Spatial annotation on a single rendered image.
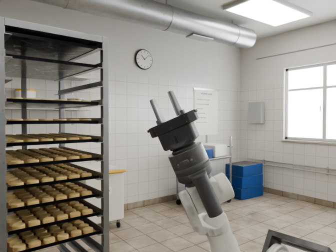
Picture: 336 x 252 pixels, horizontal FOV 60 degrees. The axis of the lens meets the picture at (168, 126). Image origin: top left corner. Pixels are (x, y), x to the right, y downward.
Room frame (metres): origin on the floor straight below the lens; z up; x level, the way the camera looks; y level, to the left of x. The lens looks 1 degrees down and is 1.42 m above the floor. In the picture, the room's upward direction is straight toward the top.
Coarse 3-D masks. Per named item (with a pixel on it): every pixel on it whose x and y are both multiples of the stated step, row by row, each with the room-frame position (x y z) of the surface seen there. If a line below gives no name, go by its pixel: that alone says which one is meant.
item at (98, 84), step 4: (84, 84) 1.57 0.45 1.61; (88, 84) 1.53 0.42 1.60; (92, 84) 1.50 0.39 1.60; (96, 84) 1.46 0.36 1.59; (100, 84) 1.43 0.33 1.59; (68, 88) 1.76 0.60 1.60; (72, 88) 1.71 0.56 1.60; (76, 88) 1.66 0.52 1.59; (80, 88) 1.62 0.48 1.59; (84, 88) 1.51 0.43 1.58; (88, 88) 1.50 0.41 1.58; (92, 88) 1.50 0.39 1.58; (60, 92) 1.87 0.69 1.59; (64, 92) 1.74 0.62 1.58; (68, 92) 1.72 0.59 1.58
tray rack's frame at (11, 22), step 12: (12, 24) 1.17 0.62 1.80; (24, 24) 1.19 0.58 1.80; (36, 24) 1.22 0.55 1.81; (48, 36) 1.41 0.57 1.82; (60, 36) 1.31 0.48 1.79; (72, 36) 1.32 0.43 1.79; (84, 36) 1.36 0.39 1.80; (96, 36) 1.39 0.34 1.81; (24, 84) 1.77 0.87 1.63; (60, 84) 1.89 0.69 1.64; (24, 96) 1.77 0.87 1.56; (60, 96) 1.89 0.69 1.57; (24, 108) 1.77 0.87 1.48; (24, 132) 1.77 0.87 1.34; (60, 144) 1.89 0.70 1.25
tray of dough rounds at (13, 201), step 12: (12, 192) 1.42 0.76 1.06; (24, 192) 1.41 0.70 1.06; (36, 192) 1.41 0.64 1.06; (48, 192) 1.43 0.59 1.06; (60, 192) 1.41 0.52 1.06; (72, 192) 1.41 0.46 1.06; (84, 192) 1.41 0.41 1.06; (12, 204) 1.22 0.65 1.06; (24, 204) 1.28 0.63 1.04; (36, 204) 1.25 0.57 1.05; (48, 204) 1.28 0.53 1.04
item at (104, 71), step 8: (104, 40) 1.42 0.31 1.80; (104, 48) 1.42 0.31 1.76; (104, 56) 1.42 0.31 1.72; (104, 64) 1.42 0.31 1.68; (104, 72) 1.42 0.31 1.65; (104, 80) 1.42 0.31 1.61; (104, 88) 1.42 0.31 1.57; (104, 96) 1.42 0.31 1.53; (104, 104) 1.42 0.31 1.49; (104, 112) 1.42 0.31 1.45; (104, 120) 1.42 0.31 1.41; (104, 128) 1.42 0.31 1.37; (104, 136) 1.42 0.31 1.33; (104, 144) 1.42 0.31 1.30; (104, 152) 1.42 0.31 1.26; (104, 160) 1.42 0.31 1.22; (104, 168) 1.42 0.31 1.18; (104, 176) 1.42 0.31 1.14; (104, 184) 1.42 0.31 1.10; (104, 192) 1.42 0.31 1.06; (104, 200) 1.42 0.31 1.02; (104, 208) 1.42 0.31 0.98; (104, 216) 1.42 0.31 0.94; (104, 224) 1.42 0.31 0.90; (104, 232) 1.42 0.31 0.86; (104, 240) 1.42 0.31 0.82; (104, 248) 1.42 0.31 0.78
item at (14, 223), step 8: (32, 208) 1.46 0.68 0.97; (40, 208) 1.45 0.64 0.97; (48, 208) 1.46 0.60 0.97; (56, 208) 1.45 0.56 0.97; (64, 208) 1.46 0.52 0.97; (72, 208) 1.45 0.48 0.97; (80, 208) 1.45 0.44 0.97; (88, 208) 1.45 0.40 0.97; (8, 216) 1.34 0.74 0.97; (16, 216) 1.33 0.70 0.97; (24, 216) 1.34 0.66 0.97; (32, 216) 1.33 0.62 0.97; (40, 216) 1.33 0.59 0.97; (48, 216) 1.33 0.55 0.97; (56, 216) 1.34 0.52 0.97; (64, 216) 1.33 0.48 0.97; (72, 216) 1.36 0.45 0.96; (8, 224) 1.28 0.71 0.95; (16, 224) 1.23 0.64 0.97; (24, 224) 1.24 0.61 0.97; (32, 224) 1.25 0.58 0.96
